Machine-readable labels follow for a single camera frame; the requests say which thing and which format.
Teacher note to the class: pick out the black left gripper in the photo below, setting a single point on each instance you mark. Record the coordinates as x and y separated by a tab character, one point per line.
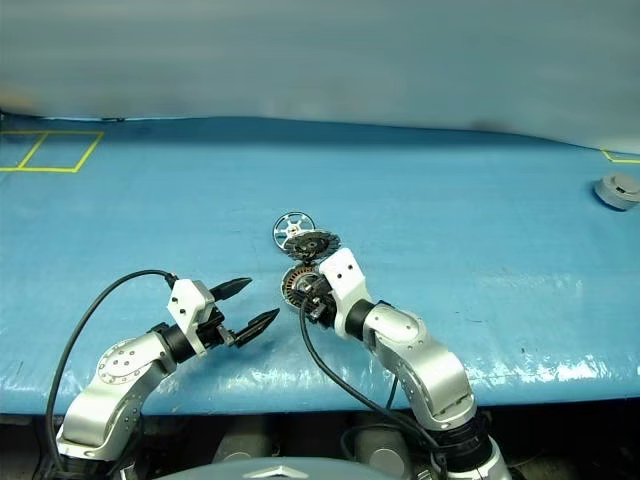
215	332

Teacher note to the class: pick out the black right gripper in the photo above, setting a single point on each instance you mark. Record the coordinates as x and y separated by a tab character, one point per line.
317	305

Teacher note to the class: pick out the black toothed rotor disc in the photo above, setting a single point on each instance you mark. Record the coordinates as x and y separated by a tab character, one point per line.
312	245

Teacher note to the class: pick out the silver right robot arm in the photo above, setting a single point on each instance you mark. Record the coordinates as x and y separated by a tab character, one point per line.
425	360

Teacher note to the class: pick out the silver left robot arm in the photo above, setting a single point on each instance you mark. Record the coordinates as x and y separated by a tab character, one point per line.
120	365

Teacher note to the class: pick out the dark rounded shape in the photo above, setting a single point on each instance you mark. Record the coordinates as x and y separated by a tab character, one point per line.
380	452
247	450

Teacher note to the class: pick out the blue tarp table cover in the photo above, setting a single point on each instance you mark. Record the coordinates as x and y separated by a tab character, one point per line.
450	225

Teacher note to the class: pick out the grey robot chest with chevron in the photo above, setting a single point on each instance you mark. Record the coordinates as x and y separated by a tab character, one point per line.
285	472

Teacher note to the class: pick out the yellow tape double square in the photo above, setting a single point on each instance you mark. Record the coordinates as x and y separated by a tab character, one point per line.
50	170

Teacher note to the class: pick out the grey round device with port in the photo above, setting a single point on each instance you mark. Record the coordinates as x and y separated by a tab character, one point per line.
615	192

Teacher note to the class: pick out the yellow tape corner marking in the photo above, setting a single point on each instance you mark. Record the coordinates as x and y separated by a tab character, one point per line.
625	160

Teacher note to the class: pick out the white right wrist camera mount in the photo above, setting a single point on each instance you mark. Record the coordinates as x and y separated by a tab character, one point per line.
345	280

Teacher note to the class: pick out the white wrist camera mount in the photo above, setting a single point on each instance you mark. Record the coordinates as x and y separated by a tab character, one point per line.
187	305
345	280

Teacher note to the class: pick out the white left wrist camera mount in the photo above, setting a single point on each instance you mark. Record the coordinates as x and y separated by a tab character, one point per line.
187	305

